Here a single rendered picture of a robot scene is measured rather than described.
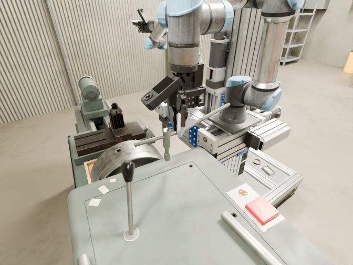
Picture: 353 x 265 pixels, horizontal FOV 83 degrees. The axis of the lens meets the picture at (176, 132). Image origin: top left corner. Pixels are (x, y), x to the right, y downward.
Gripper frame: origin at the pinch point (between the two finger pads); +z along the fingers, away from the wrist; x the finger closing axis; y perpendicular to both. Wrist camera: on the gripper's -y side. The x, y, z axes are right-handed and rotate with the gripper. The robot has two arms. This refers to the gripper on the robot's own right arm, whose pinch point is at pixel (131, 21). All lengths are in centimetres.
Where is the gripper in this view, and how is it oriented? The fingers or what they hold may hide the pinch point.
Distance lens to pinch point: 186.6
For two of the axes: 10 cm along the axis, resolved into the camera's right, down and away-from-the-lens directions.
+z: -8.3, -3.1, 4.7
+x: 5.6, -5.6, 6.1
